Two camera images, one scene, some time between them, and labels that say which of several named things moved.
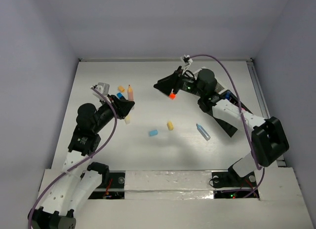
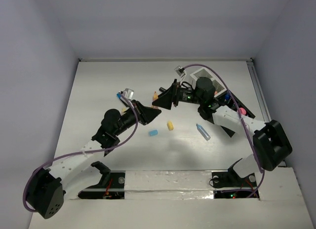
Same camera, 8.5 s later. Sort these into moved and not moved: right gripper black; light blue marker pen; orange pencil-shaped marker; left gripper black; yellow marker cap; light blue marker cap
Moved: right gripper black; orange pencil-shaped marker; left gripper black
Not moved: light blue marker pen; light blue marker cap; yellow marker cap
